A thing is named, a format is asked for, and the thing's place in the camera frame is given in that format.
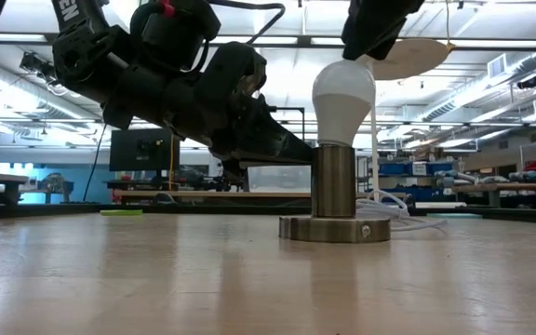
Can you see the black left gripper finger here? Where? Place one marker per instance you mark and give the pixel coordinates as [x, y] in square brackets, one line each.
[272, 139]

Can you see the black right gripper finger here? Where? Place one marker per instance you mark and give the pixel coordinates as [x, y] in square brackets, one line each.
[375, 28]

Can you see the brass lamp socket base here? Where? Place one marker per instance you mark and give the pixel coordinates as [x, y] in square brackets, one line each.
[333, 186]

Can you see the white lightbulb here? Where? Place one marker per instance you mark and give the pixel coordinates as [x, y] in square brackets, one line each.
[342, 102]

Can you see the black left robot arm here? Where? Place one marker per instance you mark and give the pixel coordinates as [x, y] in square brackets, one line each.
[82, 51]

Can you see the white round-top stand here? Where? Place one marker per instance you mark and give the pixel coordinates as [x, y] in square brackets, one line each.
[412, 56]

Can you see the black benchtop device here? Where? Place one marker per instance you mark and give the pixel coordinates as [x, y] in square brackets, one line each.
[231, 184]

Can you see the black computer monitor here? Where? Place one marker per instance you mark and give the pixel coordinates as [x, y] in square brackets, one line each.
[142, 151]

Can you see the black table clamp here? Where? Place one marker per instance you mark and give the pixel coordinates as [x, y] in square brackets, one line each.
[163, 198]
[408, 201]

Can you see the blue storage bin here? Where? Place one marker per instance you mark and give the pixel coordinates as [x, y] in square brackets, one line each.
[440, 167]
[393, 168]

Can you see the green sticky note pad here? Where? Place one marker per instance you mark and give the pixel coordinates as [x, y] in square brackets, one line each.
[121, 212]

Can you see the white ceiling air vent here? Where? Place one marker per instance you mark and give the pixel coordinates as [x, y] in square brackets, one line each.
[497, 66]

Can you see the grey machine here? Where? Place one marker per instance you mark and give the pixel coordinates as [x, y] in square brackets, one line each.
[56, 183]

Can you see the black ceiling device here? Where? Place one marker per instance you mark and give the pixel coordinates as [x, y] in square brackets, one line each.
[40, 70]
[527, 83]

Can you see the grey blue cylindrical part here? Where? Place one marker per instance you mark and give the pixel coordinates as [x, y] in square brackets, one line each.
[533, 177]
[454, 177]

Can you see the blue sticky note pad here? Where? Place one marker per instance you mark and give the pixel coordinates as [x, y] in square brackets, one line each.
[454, 215]

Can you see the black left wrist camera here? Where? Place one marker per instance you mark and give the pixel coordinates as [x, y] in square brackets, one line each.
[175, 32]

